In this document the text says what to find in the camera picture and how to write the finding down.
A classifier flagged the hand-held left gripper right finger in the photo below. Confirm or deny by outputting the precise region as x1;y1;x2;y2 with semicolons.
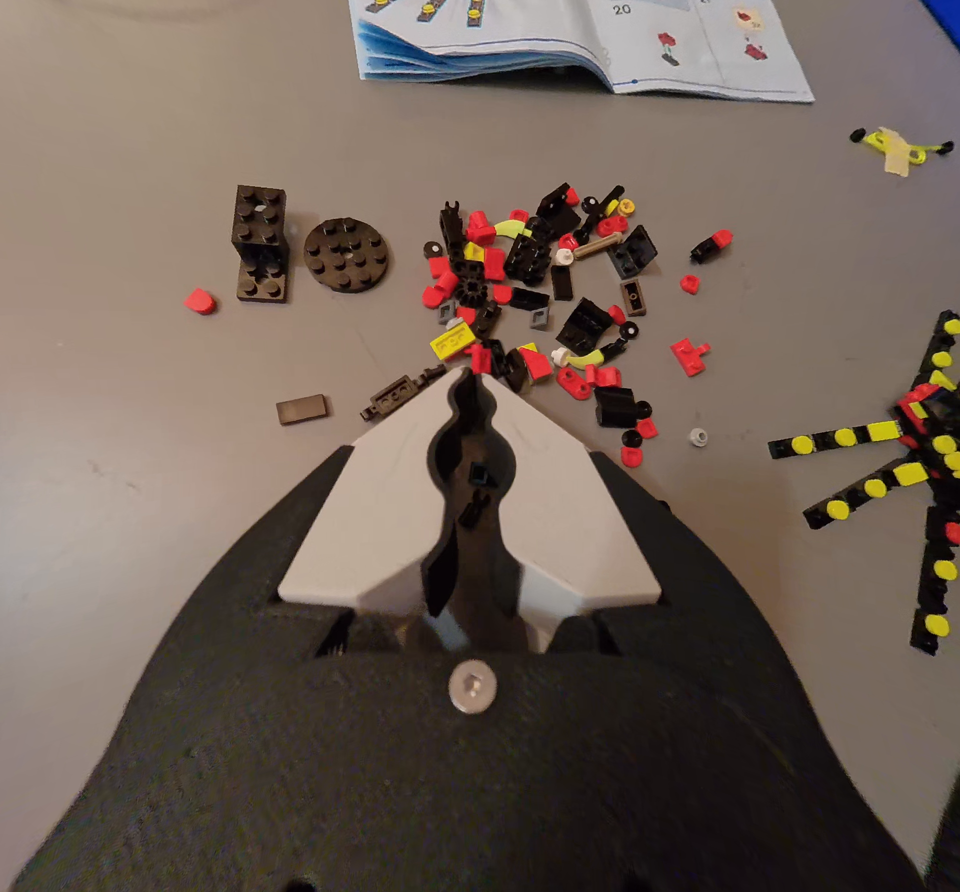
471;373;664;653

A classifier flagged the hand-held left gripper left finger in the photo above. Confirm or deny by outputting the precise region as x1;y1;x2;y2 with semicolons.
277;366;481;627

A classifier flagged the small black lego clip piece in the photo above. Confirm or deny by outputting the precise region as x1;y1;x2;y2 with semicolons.
457;461;501;531

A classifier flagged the pile of lego pieces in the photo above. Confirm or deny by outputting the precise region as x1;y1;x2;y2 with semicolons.
358;182;661;470

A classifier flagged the black yellow lego spider model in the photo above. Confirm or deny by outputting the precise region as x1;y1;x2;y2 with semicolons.
766;309;960;658

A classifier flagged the dark brown lego tile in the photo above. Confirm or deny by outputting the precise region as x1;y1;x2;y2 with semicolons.
275;393;330;427

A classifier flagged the red lego plate with clip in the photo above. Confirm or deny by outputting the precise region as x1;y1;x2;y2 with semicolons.
669;336;713;379

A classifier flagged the black round lego plate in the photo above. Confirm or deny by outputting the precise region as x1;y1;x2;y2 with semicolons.
303;215;394;295

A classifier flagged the black lego brick stack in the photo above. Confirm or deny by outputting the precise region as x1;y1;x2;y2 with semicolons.
229;184;291;305

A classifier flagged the lego instruction booklet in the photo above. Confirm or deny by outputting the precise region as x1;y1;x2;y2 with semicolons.
337;0;817;106

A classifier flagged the yellow elastic cord with tape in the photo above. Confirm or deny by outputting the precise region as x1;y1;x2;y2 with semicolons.
849;125;957;178

